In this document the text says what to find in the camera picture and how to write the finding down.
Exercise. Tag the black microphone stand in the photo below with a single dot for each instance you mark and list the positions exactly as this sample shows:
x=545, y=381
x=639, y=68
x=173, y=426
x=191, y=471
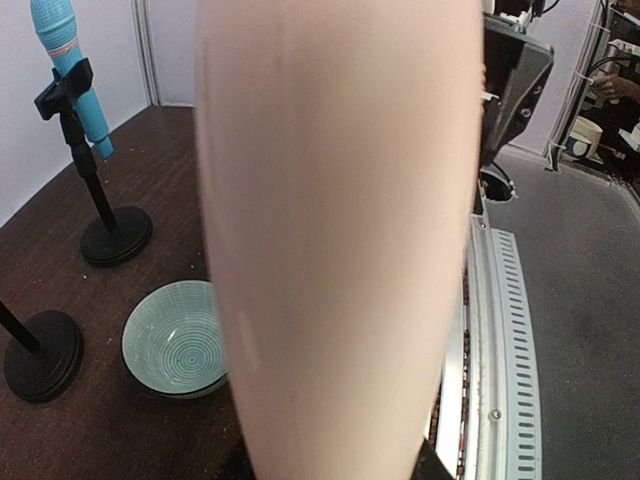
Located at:
x=43, y=356
x=117, y=235

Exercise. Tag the green ceramic bowl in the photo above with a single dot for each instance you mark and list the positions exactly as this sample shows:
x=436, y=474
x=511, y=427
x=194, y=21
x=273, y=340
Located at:
x=172, y=343

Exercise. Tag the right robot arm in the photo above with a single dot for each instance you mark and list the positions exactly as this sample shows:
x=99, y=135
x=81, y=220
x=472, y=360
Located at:
x=517, y=67

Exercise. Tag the blue toy microphone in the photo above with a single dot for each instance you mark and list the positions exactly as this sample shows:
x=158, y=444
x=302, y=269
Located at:
x=56, y=27

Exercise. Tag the pink toy microphone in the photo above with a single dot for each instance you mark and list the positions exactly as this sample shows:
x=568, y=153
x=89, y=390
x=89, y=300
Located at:
x=338, y=147

